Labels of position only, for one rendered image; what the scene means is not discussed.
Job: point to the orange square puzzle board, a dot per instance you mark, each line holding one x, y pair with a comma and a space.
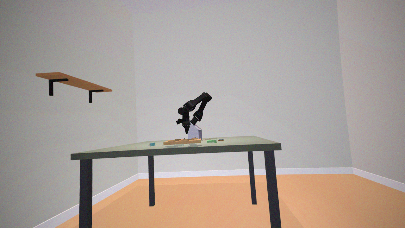
182, 141

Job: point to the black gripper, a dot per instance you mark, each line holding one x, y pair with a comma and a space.
186, 123

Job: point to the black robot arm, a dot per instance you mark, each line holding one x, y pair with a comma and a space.
190, 106

